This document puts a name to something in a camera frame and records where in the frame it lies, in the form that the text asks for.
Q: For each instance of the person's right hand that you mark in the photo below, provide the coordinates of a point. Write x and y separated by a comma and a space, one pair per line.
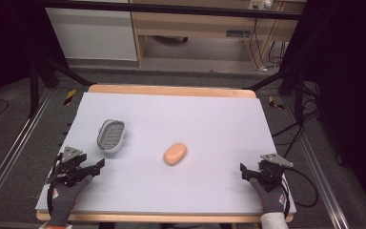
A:
269, 198

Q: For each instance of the wooden desk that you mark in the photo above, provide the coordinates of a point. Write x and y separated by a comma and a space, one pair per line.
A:
203, 27

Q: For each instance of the black metal stand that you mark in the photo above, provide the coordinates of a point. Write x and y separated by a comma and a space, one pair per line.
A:
294, 86
41, 79

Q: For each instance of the grey soap dish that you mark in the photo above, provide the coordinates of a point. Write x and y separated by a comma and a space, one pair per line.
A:
111, 135

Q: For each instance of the white table mat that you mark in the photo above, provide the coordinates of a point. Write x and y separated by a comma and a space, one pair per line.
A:
184, 127

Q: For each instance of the wooden table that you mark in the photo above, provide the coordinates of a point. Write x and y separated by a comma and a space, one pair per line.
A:
171, 91

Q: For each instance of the person's left hand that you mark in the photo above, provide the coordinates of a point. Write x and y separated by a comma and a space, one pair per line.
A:
64, 201

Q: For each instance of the black metal frame bar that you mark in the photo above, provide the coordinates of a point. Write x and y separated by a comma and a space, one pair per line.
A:
171, 8

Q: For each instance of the yellow black tape marker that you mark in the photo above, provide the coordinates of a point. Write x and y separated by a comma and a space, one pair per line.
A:
275, 103
70, 96

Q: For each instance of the white power strip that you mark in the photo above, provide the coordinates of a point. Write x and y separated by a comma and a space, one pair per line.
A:
260, 4

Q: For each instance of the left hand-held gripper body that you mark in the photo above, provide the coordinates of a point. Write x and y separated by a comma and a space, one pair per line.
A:
70, 168

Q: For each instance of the white cabinet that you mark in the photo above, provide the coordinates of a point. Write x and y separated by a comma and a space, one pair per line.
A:
92, 33

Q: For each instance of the aluminium floor rail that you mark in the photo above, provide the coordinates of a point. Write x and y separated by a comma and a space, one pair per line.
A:
12, 149
321, 178

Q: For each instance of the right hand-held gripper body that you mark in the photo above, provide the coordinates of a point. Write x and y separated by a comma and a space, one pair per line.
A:
272, 170

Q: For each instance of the orange soap bar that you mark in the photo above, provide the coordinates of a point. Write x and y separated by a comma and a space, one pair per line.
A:
175, 154

